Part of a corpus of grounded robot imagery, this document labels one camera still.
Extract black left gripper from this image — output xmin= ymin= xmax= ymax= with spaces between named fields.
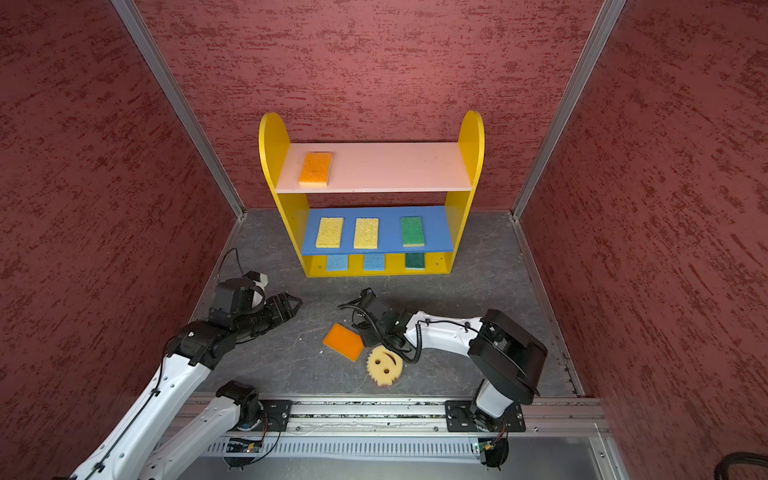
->
xmin=234 ymin=292 xmax=303 ymax=339

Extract orange sponge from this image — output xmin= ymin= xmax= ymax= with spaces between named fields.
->
xmin=298 ymin=152 xmax=333 ymax=188
xmin=323 ymin=323 xmax=364 ymax=362

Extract yellow smiley face sponge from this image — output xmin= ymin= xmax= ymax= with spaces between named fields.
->
xmin=366 ymin=345 xmax=404 ymax=387

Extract blue sponge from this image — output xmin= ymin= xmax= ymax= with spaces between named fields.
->
xmin=363 ymin=254 xmax=386 ymax=271
xmin=326 ymin=254 xmax=349 ymax=272

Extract dark green scrub sponge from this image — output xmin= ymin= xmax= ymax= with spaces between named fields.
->
xmin=405 ymin=252 xmax=426 ymax=270

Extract light green sponge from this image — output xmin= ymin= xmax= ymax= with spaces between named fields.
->
xmin=401 ymin=216 xmax=426 ymax=248

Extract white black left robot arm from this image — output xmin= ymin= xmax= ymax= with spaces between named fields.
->
xmin=71 ymin=271 xmax=302 ymax=479

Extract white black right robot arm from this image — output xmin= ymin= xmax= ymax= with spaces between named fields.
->
xmin=338 ymin=288 xmax=548 ymax=435

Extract yellow shelf pink blue boards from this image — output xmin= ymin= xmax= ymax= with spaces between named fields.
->
xmin=259 ymin=111 xmax=486 ymax=278

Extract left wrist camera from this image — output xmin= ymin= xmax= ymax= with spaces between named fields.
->
xmin=243 ymin=271 xmax=268 ymax=304

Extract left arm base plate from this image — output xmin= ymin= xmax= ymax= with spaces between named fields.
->
xmin=234 ymin=400 xmax=293 ymax=432

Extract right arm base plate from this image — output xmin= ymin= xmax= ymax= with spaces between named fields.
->
xmin=444 ymin=400 xmax=526 ymax=434

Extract aluminium rail frame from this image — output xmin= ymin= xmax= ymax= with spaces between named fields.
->
xmin=161 ymin=395 xmax=628 ymax=479

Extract black corrugated cable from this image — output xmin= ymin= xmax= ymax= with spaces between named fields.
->
xmin=713 ymin=451 xmax=768 ymax=480

